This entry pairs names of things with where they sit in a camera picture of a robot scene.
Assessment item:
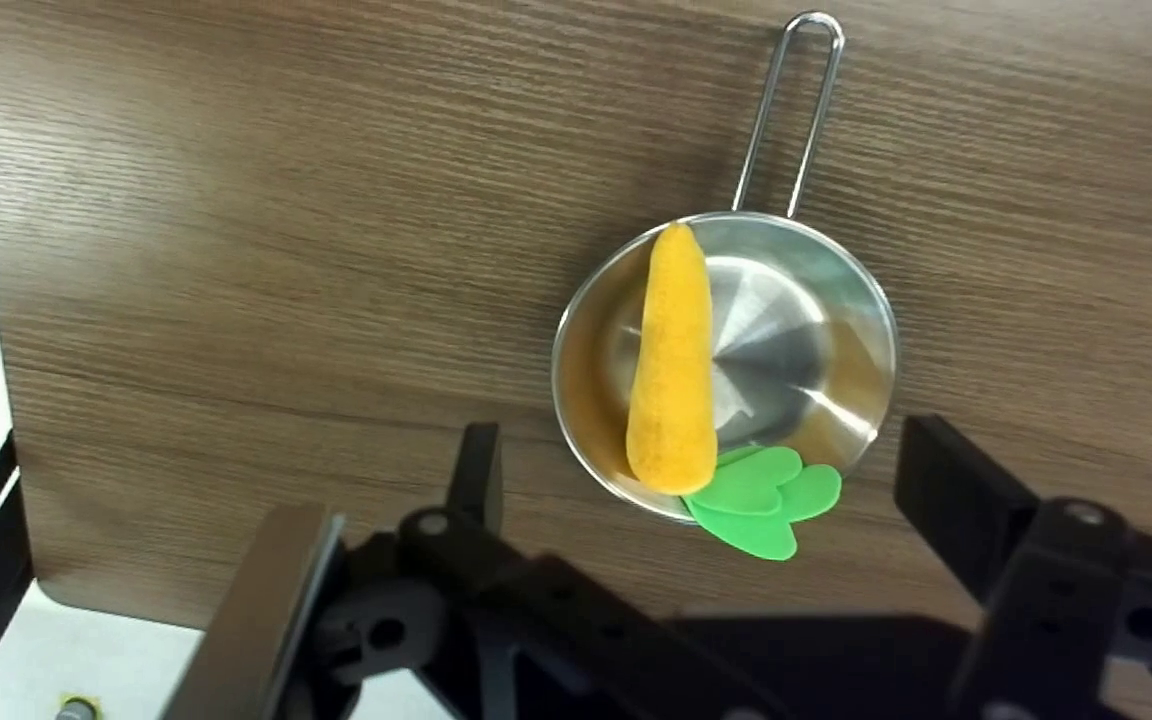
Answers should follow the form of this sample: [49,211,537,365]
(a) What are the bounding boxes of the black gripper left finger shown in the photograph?
[445,420,507,537]

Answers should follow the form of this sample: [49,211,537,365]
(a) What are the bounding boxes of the small stainless steel pan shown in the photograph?
[548,8,905,526]

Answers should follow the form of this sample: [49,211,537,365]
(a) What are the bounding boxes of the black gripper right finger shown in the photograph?
[891,410,1049,609]

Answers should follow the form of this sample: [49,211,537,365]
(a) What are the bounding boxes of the orange carrot plushie green leaves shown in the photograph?
[622,219,849,566]

